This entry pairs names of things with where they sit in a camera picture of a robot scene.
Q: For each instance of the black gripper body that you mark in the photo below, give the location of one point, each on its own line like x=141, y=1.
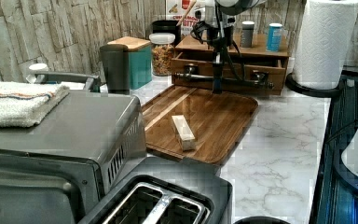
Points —
x=220, y=27

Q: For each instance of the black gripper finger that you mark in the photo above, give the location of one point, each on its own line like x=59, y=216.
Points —
x=216, y=62
x=220, y=72

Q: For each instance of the wooden drawer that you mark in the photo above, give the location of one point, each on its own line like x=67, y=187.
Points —
x=263, y=75

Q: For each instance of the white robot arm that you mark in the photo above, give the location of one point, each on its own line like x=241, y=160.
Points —
x=231, y=8

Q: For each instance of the wooden drawer cabinet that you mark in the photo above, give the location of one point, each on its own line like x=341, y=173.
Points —
x=259, y=47

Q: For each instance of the grey pepper canister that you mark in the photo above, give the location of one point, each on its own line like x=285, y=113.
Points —
x=247, y=31

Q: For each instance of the wooden spoon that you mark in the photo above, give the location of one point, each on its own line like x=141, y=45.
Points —
x=186, y=12

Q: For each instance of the black utensil pot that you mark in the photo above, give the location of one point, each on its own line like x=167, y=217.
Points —
x=167, y=26

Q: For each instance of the red white cereal box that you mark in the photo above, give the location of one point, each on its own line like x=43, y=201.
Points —
x=176, y=9

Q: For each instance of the blue salt canister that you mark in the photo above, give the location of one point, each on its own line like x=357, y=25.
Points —
x=274, y=37

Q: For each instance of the clear plastic snack jar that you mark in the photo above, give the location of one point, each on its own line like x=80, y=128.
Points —
x=162, y=53

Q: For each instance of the wooden serving tray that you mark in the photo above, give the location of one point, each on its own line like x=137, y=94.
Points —
x=218, y=122

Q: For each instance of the teal canister with wooden lid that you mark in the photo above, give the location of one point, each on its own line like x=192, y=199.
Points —
x=139, y=60

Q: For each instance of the small wooden block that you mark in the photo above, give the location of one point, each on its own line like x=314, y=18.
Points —
x=183, y=133

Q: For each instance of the grey metal cup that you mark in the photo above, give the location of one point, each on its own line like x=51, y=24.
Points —
x=115, y=59

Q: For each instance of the paper towel roll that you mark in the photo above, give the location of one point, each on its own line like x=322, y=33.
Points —
x=323, y=42

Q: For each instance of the black paper towel holder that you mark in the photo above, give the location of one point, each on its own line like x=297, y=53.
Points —
x=291, y=84

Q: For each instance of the black silver toaster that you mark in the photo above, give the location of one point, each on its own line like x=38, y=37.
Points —
x=159, y=191

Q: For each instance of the silver toaster oven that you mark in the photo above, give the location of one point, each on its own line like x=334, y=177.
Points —
x=56, y=171

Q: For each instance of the folded white towel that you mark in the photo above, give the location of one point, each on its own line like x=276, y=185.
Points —
x=25, y=105

